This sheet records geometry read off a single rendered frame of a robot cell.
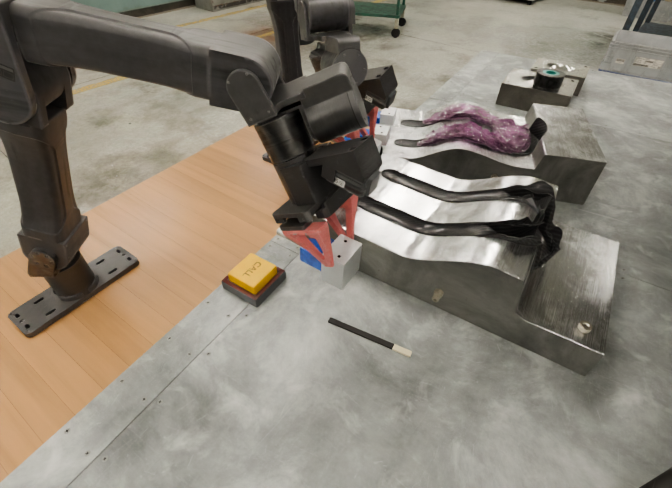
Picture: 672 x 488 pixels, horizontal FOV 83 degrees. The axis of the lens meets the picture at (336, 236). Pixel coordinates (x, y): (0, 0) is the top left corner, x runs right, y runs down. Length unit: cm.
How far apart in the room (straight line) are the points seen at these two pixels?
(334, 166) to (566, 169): 62
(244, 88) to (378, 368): 42
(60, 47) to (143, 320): 41
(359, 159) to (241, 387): 36
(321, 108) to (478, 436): 45
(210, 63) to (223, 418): 44
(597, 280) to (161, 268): 75
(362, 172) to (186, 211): 56
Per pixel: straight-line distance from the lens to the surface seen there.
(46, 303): 81
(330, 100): 43
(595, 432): 65
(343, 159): 41
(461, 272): 60
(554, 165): 94
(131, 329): 71
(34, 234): 68
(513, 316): 63
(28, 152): 59
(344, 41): 62
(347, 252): 52
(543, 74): 138
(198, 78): 43
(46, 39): 49
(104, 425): 64
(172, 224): 87
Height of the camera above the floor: 132
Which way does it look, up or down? 43 degrees down
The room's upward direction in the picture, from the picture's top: straight up
